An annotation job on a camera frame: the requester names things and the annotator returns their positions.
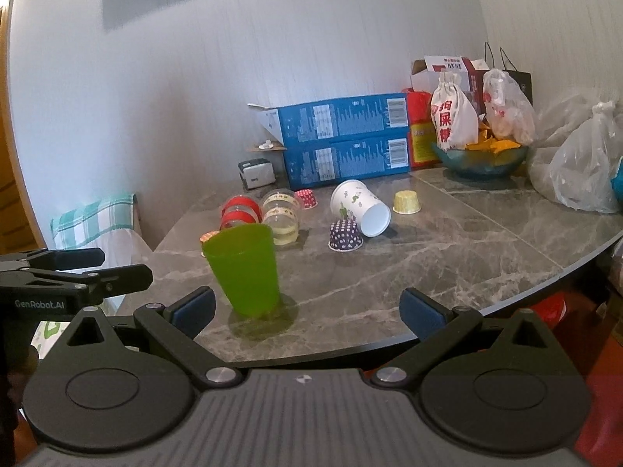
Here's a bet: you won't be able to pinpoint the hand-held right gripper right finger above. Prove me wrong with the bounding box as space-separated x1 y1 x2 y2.
371 288 560 392

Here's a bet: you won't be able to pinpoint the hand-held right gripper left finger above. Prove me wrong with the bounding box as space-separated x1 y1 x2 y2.
61 287 243 394

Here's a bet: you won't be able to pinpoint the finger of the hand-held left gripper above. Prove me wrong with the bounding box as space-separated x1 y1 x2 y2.
0 247 106 273
0 265 154 303

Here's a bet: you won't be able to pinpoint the white printed paper cup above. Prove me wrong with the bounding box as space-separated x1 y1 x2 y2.
330 179 392 238

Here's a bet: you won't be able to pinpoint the green plastic cup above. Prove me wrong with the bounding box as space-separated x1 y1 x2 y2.
201 224 282 317

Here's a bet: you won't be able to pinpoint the purple dotted cupcake cup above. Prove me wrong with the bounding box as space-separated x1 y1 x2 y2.
328 220 364 253

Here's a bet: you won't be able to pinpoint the yellow cupcake cup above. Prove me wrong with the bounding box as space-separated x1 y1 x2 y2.
392 191 422 215

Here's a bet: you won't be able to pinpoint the clear cup with cream band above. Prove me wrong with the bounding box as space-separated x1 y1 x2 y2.
260 188 301 247

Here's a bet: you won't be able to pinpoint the white chair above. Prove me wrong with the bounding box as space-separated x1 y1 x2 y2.
53 226 155 317

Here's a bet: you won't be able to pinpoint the green checked cloth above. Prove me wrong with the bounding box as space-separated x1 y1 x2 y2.
51 193 139 250

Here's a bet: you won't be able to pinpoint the wooden door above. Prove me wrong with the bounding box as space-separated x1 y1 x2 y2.
0 0 46 255

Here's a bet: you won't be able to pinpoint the red tape roll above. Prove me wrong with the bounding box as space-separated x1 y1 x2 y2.
219 195 262 232

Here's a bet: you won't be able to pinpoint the red plastic stool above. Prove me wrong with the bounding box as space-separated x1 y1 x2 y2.
528 298 568 327

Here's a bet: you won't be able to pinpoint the small white and black device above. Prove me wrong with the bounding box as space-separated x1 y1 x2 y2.
238 159 276 190

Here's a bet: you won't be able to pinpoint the blue glass bowl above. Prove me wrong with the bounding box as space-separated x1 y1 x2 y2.
431 141 530 180

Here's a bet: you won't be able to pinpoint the blue cardboard box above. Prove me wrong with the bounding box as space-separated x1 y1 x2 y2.
283 131 412 190
247 92 410 149

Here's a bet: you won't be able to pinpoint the red packet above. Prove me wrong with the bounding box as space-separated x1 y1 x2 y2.
404 88 437 171

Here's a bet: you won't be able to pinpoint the orange snack packets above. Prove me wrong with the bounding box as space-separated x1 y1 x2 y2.
465 114 521 154

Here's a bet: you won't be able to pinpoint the clear plastic bag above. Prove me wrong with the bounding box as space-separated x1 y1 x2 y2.
549 101 623 214
528 90 602 190

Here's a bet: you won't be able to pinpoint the white plastic bag red print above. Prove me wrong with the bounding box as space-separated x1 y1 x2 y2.
482 68 537 146

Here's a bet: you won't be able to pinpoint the white and red cardboard box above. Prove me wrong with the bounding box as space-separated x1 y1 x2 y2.
409 55 492 108

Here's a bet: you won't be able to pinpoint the black paper bag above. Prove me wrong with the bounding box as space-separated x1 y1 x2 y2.
483 42 533 105

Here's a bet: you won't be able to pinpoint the white drawstring bag red print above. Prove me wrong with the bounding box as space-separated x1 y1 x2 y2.
429 70 479 153

